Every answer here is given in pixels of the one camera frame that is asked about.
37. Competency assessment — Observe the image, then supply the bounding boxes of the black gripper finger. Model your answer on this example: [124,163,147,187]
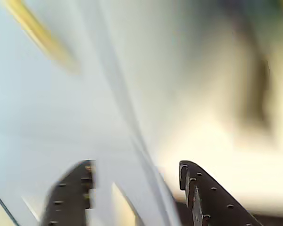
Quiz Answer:
[41,160,96,226]
[179,160,262,226]

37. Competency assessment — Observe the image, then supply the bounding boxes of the blue shopping list cabinet door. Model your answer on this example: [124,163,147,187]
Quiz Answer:
[0,0,182,226]

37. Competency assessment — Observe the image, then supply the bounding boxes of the gold curved cabinet door handle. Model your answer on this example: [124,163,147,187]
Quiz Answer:
[2,0,81,73]

